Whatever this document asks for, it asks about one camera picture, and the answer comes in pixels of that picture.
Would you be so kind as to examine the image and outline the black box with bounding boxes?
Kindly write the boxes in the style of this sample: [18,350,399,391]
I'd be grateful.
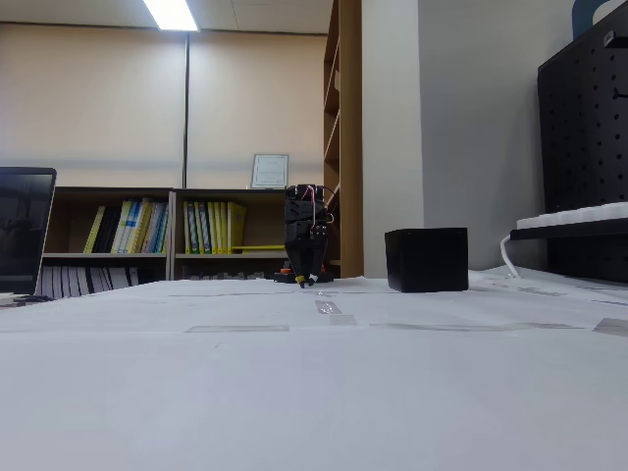
[384,227,470,294]

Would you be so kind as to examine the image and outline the flat yellow folder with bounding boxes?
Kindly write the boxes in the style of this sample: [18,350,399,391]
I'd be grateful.
[230,243,288,254]

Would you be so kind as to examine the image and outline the framed white certificate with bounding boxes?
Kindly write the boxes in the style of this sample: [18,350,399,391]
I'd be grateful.
[250,153,290,190]

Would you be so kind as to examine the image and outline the thick yellow binder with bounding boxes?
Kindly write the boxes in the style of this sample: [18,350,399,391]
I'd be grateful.
[227,201,248,255]

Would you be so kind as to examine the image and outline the low wooden bookshelf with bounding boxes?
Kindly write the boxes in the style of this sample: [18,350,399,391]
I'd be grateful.
[41,185,174,299]
[169,187,295,282]

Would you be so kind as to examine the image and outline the white paper table cover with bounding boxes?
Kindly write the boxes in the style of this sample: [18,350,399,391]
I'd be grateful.
[0,277,628,471]

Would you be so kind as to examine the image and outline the tall wooden bookshelf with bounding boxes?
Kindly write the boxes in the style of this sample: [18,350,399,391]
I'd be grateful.
[322,0,364,279]

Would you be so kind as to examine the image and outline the beige roller blind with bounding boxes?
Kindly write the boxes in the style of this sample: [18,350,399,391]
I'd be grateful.
[0,23,186,188]
[188,29,329,190]

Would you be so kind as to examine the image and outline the yellow spined book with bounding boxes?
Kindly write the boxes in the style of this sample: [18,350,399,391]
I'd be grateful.
[125,199,148,255]

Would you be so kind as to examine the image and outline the clear tape strip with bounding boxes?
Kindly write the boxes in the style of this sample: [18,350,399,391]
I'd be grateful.
[370,322,585,333]
[592,317,628,338]

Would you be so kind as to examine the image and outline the white yellow book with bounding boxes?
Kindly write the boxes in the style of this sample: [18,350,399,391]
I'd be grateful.
[110,199,133,255]

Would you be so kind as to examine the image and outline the black book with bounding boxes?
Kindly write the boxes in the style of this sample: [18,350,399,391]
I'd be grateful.
[91,205,123,255]

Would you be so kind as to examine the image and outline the thin yellow book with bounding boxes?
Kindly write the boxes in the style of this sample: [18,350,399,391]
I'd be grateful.
[81,205,107,255]

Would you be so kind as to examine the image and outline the grey journal stack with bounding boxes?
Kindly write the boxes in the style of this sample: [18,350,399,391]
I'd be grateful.
[41,266,141,299]

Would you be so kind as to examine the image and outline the ceiling light panel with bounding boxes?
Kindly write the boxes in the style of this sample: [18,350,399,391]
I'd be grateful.
[141,0,200,33]

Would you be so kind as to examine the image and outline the black pegboard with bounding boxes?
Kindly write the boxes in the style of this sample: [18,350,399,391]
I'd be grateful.
[537,9,628,285]

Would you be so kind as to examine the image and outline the black laptop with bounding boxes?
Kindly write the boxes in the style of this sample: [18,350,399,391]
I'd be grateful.
[0,166,59,296]

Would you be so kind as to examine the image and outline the dark blue rounded object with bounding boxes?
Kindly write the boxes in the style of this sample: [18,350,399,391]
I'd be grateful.
[571,0,612,40]

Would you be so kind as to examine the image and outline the red white gripper servo cable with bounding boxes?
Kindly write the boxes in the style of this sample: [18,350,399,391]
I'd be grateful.
[301,185,318,232]

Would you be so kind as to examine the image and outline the arm servo cable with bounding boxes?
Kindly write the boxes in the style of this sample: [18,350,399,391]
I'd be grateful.
[323,184,340,225]

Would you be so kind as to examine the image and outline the dark window post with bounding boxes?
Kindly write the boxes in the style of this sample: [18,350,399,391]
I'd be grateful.
[183,31,191,190]

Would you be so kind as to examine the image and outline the white power cable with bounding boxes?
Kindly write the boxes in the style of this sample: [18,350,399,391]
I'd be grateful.
[498,234,521,279]

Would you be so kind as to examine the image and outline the black shelf rail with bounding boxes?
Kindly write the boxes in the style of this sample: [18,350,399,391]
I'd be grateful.
[509,218,628,241]

